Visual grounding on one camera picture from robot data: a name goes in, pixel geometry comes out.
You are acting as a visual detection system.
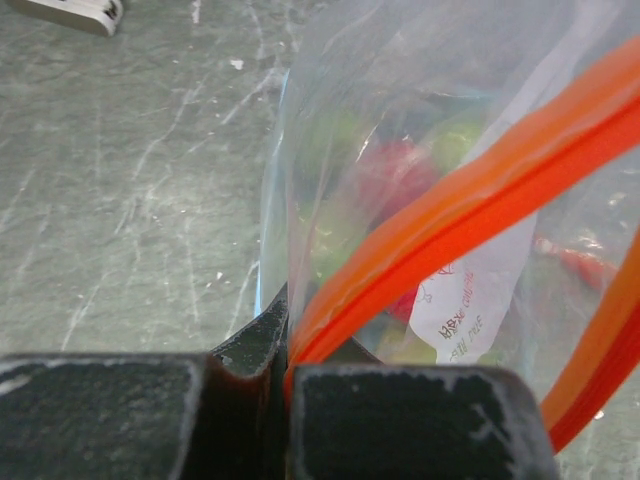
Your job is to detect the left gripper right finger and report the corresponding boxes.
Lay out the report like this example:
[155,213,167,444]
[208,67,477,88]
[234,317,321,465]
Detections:
[286,344,560,479]

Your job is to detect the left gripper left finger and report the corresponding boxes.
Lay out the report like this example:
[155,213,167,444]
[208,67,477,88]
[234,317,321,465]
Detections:
[1,292,288,479]

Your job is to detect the light blue plastic basket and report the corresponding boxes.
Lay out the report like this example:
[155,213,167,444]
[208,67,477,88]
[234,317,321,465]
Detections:
[254,70,289,316]

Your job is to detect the clear zip bag orange zipper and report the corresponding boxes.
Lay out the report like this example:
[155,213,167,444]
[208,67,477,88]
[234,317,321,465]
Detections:
[284,0,640,455]

